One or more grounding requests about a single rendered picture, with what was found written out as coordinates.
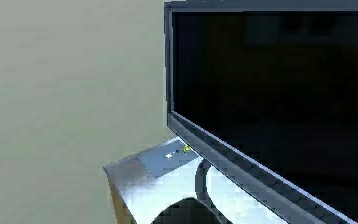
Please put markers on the black television set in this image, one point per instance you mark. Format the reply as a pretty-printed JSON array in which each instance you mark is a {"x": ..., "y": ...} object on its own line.
[{"x": 270, "y": 83}]

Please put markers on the black rounded object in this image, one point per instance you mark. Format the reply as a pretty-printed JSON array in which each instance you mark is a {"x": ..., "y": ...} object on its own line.
[{"x": 187, "y": 213}]

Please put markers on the blue credit card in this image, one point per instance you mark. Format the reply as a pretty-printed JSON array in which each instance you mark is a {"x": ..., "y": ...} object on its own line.
[{"x": 165, "y": 160}]

